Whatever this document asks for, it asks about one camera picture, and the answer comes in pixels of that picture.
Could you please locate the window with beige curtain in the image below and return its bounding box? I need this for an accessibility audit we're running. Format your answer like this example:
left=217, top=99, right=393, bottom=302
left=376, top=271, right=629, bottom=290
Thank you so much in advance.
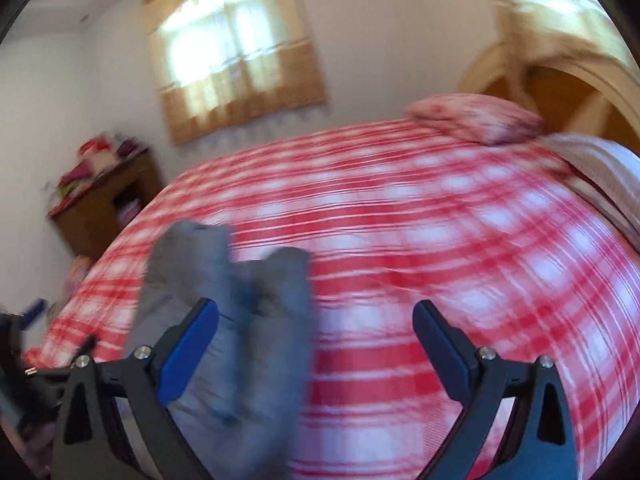
left=142, top=0, right=326, bottom=146

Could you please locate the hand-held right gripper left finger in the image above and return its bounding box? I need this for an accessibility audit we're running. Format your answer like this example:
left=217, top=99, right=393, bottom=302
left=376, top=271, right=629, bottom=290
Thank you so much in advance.
left=52, top=297, right=221, bottom=480

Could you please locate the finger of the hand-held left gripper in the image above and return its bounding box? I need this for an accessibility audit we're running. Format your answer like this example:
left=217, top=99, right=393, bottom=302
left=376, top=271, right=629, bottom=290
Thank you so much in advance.
left=22, top=299, right=48, bottom=328
left=25, top=335, right=98, bottom=381

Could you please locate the wooden cabinet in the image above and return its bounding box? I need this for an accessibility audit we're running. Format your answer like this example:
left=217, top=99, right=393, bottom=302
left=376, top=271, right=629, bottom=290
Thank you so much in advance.
left=47, top=147, right=166, bottom=261

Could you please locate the pile of colourful clothes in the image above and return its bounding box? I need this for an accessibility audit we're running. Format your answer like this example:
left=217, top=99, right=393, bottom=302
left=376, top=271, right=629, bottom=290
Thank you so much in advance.
left=47, top=132, right=151, bottom=216

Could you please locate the beige striped blanket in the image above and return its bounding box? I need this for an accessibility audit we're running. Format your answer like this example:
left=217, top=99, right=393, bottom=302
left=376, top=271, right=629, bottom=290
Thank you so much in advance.
left=542, top=134, right=640, bottom=251

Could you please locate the bed with red plaid sheet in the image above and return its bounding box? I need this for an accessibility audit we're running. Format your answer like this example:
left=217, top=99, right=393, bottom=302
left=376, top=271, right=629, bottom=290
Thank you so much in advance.
left=25, top=120, right=640, bottom=480

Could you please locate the wooden headboard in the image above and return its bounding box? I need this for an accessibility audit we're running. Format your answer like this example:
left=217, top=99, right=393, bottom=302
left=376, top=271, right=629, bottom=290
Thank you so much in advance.
left=457, top=42, right=640, bottom=156

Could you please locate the red patterned pillow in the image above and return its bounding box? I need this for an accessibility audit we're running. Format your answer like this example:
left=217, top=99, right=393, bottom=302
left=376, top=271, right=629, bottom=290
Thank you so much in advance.
left=406, top=94, right=546, bottom=147

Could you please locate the pale beige curtain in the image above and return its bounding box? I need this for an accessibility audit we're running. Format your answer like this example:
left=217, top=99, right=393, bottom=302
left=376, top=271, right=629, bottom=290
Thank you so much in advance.
left=487, top=0, right=631, bottom=66

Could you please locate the grey padded jacket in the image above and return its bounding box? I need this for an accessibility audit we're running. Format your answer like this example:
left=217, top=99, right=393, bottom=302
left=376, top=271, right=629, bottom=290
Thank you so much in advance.
left=132, top=220, right=316, bottom=480

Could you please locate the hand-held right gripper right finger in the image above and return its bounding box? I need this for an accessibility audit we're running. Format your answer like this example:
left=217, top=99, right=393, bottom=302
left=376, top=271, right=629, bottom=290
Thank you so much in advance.
left=412, top=300, right=578, bottom=480

